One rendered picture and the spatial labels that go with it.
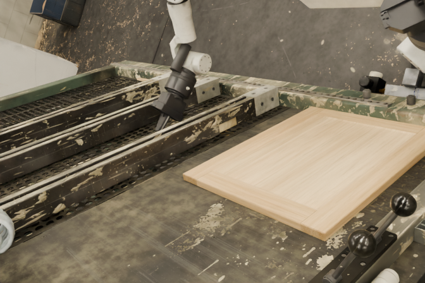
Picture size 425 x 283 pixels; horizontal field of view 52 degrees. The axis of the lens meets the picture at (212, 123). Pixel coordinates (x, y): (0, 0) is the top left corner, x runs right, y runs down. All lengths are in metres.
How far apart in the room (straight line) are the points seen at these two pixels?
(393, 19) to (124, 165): 0.81
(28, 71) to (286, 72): 2.90
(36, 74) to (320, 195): 4.14
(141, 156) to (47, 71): 3.72
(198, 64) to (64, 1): 3.94
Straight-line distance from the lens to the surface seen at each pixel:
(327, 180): 1.05
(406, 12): 0.64
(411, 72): 1.53
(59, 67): 4.93
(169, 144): 1.27
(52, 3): 5.20
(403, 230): 0.86
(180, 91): 1.40
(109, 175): 1.19
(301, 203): 0.97
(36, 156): 1.44
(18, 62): 4.79
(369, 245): 0.63
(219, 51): 3.23
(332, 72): 2.59
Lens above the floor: 2.13
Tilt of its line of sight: 44 degrees down
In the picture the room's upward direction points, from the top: 74 degrees counter-clockwise
